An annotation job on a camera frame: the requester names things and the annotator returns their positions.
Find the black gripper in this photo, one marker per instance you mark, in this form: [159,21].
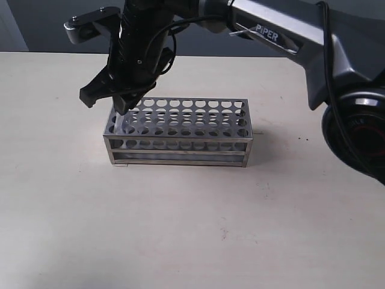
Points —
[134,56]

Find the blue capped tube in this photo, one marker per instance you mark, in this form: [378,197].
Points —
[118,127]

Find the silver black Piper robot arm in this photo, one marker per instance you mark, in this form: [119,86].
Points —
[342,56]

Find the stainless steel test tube rack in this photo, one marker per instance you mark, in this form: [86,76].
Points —
[182,131]

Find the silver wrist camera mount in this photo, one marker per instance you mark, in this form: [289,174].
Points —
[102,22]

